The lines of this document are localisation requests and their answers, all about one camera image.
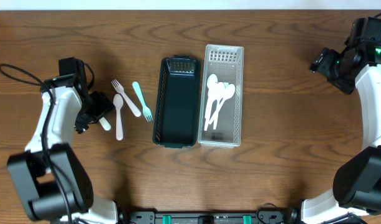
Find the white thick-handled spoon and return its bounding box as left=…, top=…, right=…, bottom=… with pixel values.
left=113, top=93, right=124, bottom=141

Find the mint green plastic fork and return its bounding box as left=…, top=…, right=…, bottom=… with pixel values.
left=132, top=82, right=153, bottom=122

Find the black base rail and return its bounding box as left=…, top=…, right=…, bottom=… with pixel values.
left=117, top=205, right=303, bottom=224

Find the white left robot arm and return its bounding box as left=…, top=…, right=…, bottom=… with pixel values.
left=7, top=85, right=125, bottom=223

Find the white thin spoon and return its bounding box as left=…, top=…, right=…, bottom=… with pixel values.
left=209, top=83, right=236, bottom=129
left=204, top=74, right=219, bottom=131
left=204, top=82, right=226, bottom=131

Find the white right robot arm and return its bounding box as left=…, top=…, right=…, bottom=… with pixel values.
left=300, top=45, right=381, bottom=223

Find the clear plastic basket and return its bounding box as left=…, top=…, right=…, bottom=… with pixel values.
left=198, top=44, right=244, bottom=148

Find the white fork long handle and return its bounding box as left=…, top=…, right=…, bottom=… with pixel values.
left=111, top=79, right=141, bottom=117

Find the dark green plastic basket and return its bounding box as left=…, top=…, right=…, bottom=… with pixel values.
left=152, top=55, right=201, bottom=148

